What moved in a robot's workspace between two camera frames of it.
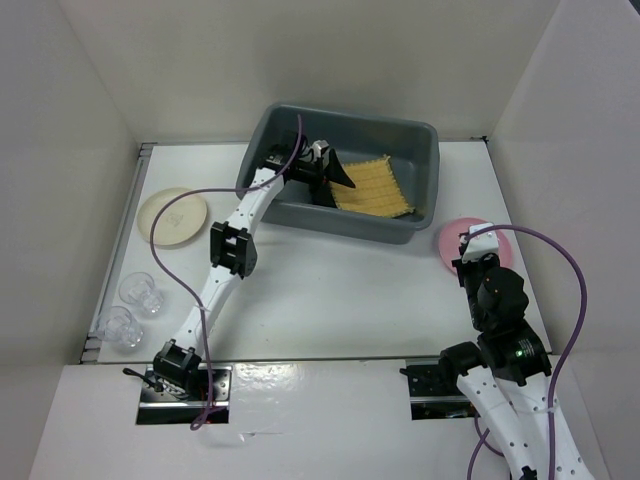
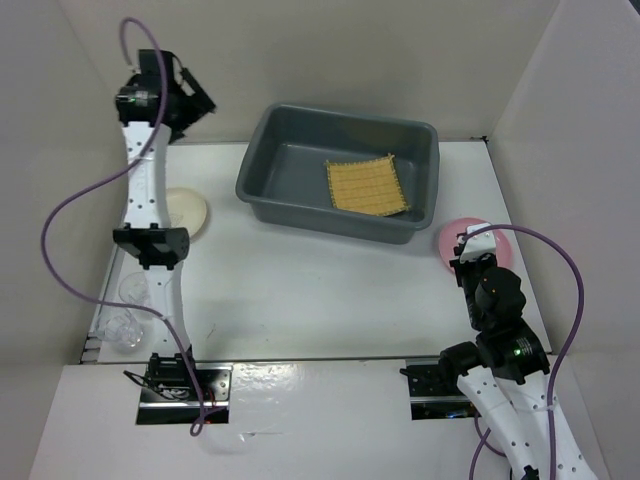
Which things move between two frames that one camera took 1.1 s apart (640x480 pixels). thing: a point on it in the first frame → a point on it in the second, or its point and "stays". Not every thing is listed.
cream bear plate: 180,219 stays
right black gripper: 460,265 stays
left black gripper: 333,172 → 209,107
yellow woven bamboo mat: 376,189 stays
